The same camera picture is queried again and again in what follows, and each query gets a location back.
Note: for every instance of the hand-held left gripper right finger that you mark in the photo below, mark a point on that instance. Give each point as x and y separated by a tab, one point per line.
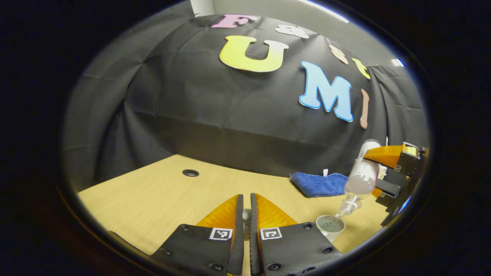
253	245

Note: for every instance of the white blue-patterned teacup lid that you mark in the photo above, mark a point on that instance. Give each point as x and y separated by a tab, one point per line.
246	216

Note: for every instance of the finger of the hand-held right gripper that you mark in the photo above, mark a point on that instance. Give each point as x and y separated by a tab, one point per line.
383	155
387	188

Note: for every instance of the white spouted teacup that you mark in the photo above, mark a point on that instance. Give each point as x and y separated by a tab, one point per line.
326	234

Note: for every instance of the blue folded towel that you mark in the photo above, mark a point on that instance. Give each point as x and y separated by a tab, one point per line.
318	186

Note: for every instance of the clear pink-label water bottle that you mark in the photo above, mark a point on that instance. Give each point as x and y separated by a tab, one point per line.
360	180

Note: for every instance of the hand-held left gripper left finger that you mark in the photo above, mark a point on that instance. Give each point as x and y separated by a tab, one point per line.
239	237

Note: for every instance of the black backdrop cloth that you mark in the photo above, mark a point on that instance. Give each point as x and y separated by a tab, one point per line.
230	115

